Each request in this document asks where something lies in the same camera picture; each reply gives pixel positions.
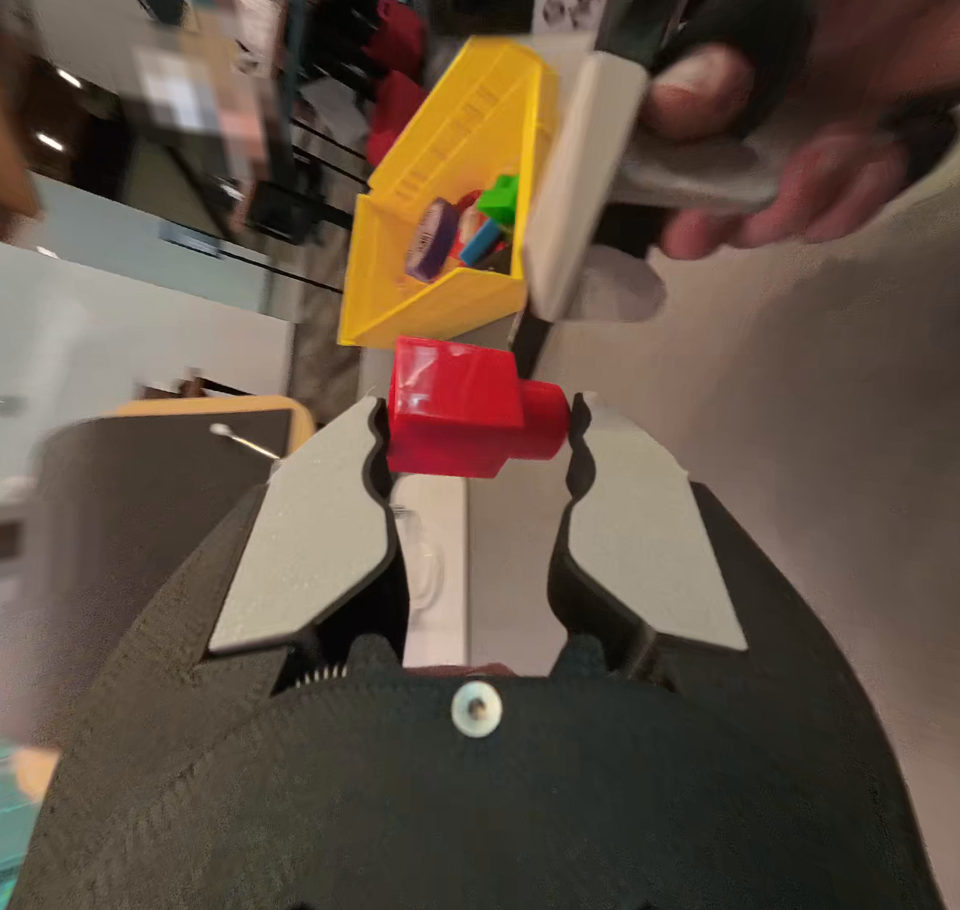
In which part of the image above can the green toy block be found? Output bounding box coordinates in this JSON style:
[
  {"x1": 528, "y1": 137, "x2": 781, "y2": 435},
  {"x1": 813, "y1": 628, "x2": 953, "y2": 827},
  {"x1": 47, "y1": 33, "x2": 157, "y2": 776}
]
[{"x1": 477, "y1": 174, "x2": 520, "y2": 229}]

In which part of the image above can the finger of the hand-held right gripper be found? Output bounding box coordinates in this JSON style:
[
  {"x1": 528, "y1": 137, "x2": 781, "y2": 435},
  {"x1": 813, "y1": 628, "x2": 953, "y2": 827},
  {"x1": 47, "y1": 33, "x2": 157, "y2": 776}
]
[
  {"x1": 578, "y1": 246, "x2": 669, "y2": 326},
  {"x1": 522, "y1": 52, "x2": 649, "y2": 323}
]

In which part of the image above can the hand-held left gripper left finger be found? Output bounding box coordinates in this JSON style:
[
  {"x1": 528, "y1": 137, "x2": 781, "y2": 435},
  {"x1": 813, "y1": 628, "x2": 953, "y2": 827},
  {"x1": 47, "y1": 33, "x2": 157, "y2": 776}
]
[{"x1": 207, "y1": 396, "x2": 403, "y2": 659}]

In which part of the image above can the red toy block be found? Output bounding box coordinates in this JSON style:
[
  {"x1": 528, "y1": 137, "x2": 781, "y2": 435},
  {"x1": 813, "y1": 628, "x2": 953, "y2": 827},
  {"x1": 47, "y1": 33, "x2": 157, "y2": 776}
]
[{"x1": 387, "y1": 337, "x2": 573, "y2": 479}]

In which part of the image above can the yellow plastic bin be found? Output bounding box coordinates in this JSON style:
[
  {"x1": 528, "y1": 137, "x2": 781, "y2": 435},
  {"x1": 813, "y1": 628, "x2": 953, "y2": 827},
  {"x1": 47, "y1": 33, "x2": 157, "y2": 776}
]
[{"x1": 338, "y1": 36, "x2": 561, "y2": 350}]

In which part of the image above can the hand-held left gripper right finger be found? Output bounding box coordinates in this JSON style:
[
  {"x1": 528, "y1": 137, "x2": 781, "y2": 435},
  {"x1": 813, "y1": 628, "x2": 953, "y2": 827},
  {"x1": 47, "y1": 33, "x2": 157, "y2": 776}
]
[{"x1": 548, "y1": 391, "x2": 748, "y2": 671}]

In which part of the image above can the blue toy block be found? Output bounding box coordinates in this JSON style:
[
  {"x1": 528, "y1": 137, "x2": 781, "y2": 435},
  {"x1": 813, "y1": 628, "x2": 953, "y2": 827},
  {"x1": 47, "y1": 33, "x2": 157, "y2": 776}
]
[{"x1": 458, "y1": 223, "x2": 513, "y2": 271}]

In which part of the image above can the purple tape roll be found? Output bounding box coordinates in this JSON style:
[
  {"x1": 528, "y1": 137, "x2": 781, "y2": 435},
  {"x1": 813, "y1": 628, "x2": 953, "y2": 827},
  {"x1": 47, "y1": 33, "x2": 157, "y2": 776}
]
[{"x1": 405, "y1": 199, "x2": 460, "y2": 284}]

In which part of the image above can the person's right hand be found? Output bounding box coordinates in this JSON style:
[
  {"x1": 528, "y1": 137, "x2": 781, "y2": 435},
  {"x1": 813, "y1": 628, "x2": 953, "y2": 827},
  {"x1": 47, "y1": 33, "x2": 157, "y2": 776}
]
[{"x1": 642, "y1": 0, "x2": 960, "y2": 262}]

